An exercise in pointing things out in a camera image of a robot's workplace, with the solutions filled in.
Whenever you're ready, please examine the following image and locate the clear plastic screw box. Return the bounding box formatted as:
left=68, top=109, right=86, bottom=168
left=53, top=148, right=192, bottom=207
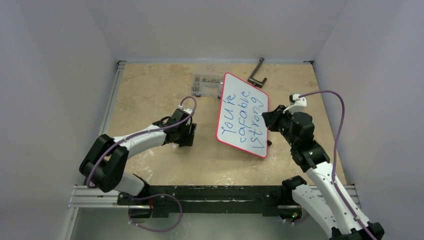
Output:
left=190, top=73, right=224, bottom=99

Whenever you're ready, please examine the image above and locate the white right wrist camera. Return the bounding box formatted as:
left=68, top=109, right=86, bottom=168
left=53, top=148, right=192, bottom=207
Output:
left=283, top=93, right=307, bottom=114

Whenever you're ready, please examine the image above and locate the pink framed whiteboard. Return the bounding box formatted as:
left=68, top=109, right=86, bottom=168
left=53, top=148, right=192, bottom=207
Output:
left=215, top=72, right=269, bottom=158

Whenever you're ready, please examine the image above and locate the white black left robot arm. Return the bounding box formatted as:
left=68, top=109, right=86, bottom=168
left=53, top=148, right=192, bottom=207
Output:
left=79, top=107, right=197, bottom=205

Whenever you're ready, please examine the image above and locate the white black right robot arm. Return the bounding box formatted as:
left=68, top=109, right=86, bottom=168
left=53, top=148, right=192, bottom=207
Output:
left=262, top=105, right=385, bottom=240

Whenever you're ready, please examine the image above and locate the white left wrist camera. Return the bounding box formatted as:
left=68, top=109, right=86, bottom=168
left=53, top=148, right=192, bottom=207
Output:
left=178, top=104, right=193, bottom=126

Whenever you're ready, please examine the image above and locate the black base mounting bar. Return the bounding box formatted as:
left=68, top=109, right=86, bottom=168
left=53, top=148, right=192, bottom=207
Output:
left=117, top=185, right=306, bottom=221

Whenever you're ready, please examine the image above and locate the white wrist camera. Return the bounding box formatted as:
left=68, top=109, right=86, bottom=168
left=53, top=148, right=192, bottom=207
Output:
left=178, top=104, right=193, bottom=126
left=283, top=93, right=307, bottom=114

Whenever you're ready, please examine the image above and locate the black metal bracket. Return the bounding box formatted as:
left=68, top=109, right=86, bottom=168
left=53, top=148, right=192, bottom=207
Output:
left=247, top=57, right=269, bottom=89

